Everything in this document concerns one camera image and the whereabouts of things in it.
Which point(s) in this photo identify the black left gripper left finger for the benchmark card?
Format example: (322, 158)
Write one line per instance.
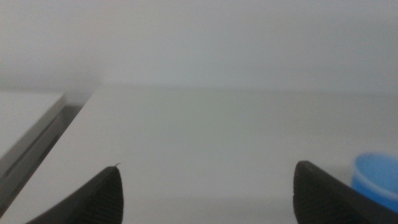
(99, 202)

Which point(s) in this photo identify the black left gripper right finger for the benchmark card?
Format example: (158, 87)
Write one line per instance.
(323, 199)

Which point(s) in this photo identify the blue plastic cup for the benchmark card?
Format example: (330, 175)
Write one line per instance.
(377, 177)

